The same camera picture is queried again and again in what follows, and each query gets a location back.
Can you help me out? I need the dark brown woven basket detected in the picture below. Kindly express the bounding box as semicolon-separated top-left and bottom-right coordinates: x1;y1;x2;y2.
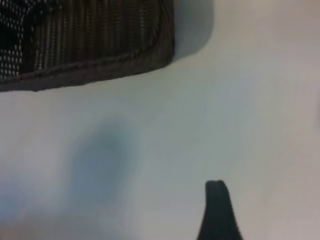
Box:
0;0;175;92

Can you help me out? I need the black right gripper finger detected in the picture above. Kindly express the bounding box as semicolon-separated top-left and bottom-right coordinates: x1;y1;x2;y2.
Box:
196;179;243;240

